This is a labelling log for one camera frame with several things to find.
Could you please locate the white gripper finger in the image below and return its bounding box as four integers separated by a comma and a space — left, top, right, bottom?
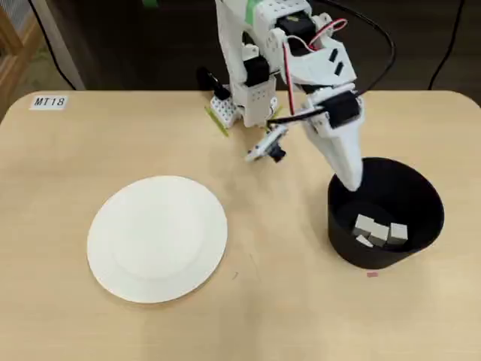
306, 125, 353, 190
330, 111, 365, 193

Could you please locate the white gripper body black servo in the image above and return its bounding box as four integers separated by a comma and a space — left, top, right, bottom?
301, 84, 366, 137

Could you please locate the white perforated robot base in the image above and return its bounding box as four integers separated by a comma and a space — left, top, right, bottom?
209, 95, 280, 128

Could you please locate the black pot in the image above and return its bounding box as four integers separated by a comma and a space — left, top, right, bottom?
326, 156, 446, 270

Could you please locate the white round plate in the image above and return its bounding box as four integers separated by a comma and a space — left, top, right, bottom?
86, 174, 229, 304

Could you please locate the green tape strip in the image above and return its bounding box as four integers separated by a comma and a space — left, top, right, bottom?
204, 105, 231, 138
264, 105, 283, 133

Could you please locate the black table clamp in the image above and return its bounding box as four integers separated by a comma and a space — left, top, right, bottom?
196, 66, 231, 101

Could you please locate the white MT18 label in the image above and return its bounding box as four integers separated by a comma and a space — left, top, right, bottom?
29, 94, 69, 111

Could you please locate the red white servo wire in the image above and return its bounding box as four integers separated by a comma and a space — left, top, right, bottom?
280, 17, 347, 117

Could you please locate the thick black camera cable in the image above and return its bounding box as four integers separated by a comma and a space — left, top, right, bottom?
268, 0, 396, 128

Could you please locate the thin black power cable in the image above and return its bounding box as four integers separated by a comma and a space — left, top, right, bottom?
32, 0, 76, 90
428, 0, 467, 89

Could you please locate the white post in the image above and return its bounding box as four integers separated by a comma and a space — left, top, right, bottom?
33, 0, 86, 90

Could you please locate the wooden furniture frame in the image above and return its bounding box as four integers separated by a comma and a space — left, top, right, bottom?
0, 7, 42, 114

